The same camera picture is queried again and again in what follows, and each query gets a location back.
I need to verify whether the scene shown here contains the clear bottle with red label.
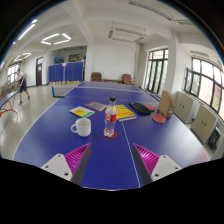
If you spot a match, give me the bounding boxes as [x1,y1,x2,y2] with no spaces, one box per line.
[103,96,118,138]

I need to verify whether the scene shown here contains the blue table with red legs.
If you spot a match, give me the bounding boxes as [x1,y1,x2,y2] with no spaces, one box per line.
[0,89,21,118]

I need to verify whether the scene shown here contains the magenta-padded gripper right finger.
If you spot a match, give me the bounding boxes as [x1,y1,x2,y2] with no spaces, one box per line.
[131,143,183,187]

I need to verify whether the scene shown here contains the dark brown door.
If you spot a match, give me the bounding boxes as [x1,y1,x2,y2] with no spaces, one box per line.
[35,56,44,87]

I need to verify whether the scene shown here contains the blue partition screen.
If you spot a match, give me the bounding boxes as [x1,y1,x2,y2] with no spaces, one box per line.
[47,61,85,84]

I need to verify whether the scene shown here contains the table tennis net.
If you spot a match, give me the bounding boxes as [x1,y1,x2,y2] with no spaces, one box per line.
[50,85,80,98]

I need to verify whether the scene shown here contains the tall black-framed glass door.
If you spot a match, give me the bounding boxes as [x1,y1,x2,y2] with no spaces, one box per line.
[143,48,170,95]

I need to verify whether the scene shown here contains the brown cardboard box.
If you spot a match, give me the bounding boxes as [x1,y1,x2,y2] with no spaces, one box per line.
[157,90,176,119]

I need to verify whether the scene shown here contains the ceiling lights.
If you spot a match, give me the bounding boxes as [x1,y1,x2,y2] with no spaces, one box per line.
[9,18,73,64]

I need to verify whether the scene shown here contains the book shelf unit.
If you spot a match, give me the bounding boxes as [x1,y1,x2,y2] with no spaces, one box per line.
[0,81,16,101]

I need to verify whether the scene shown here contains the grey patterned book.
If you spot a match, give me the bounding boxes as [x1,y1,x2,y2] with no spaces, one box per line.
[84,101,108,112]

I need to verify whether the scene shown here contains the black paddle case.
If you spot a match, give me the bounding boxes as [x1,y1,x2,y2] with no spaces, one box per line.
[128,101,153,116]

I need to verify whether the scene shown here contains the large black-framed window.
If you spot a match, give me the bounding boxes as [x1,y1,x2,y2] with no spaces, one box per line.
[183,57,224,121]

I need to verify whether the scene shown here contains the white ceramic mug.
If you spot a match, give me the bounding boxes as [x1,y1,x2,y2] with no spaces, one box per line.
[70,117,92,138]

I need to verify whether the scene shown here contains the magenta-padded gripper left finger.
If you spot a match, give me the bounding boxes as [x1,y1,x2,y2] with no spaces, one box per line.
[40,142,93,186]

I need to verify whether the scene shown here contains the red table tennis paddle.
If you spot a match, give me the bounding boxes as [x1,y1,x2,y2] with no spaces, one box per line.
[143,103,157,112]
[151,111,168,125]

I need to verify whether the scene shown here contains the ceiling air conditioner unit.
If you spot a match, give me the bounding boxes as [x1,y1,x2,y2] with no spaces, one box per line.
[107,26,148,44]

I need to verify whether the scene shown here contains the small bright window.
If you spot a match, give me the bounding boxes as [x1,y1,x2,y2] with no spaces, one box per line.
[6,63,21,83]

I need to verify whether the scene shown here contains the beige cabinet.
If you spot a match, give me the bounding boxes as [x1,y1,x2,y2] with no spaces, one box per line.
[173,90,196,124]
[190,104,218,145]

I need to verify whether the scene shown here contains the brown armchair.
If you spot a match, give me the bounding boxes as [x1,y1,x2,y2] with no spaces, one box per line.
[120,73,134,86]
[90,71,103,83]

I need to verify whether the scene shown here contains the person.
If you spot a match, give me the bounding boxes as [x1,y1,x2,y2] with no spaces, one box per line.
[14,68,32,106]

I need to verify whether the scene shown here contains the large yellow book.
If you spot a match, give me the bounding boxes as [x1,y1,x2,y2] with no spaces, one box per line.
[114,103,138,122]

